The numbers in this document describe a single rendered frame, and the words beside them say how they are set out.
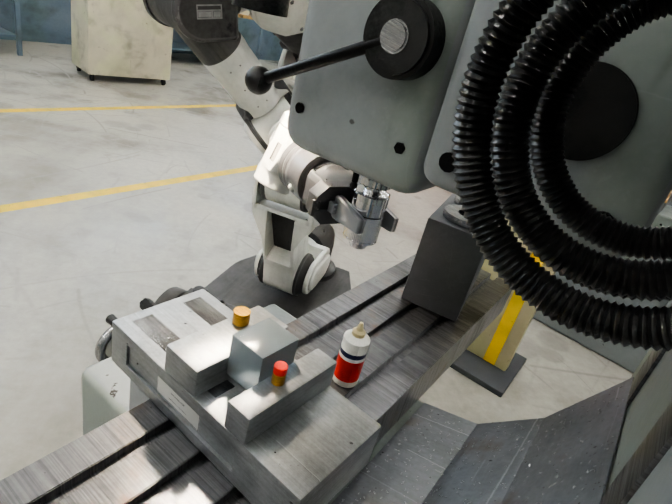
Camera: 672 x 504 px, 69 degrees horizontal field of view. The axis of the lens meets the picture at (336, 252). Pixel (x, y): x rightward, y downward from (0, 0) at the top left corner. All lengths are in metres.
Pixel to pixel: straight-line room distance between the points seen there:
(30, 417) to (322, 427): 1.55
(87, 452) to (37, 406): 1.43
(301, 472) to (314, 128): 0.37
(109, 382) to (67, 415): 1.02
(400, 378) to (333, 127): 0.44
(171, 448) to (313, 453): 0.18
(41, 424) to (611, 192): 1.88
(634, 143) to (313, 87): 0.31
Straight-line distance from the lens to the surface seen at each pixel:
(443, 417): 0.89
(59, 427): 2.00
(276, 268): 1.51
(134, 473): 0.64
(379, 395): 0.77
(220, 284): 1.67
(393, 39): 0.46
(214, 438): 0.62
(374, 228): 0.63
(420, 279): 0.99
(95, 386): 1.03
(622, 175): 0.41
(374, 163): 0.51
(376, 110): 0.50
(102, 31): 6.64
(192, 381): 0.60
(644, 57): 0.41
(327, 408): 0.63
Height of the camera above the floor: 1.47
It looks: 27 degrees down
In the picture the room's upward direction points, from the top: 14 degrees clockwise
